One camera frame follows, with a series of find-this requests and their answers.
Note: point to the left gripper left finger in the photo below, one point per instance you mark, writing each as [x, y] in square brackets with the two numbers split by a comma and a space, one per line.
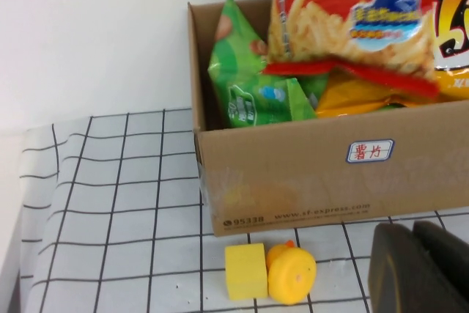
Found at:
[403, 276]

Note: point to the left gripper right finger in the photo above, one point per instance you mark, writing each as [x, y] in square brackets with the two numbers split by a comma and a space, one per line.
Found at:
[447, 247]

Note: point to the red shrimp cracker bag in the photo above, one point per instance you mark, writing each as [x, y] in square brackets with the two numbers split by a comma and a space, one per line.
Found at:
[329, 34]

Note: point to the large green snack bag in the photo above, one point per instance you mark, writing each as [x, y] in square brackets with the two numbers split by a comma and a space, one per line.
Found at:
[234, 56]

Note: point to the yellow toy block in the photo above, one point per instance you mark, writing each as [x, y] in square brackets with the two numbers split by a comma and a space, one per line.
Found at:
[289, 276]

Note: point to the white label red writing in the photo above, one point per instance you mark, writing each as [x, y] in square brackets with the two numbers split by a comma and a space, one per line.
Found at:
[370, 151]

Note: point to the cardboard box printed F2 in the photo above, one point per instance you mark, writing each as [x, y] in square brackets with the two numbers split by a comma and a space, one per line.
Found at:
[293, 188]

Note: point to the yellow foam block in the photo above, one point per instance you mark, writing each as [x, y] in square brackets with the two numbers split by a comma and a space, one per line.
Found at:
[245, 272]

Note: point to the orange potato chips bag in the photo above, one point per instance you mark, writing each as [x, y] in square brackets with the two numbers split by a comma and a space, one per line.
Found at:
[351, 102]

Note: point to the white black grid tablecloth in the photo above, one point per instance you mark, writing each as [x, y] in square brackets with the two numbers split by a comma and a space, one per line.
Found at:
[110, 217]

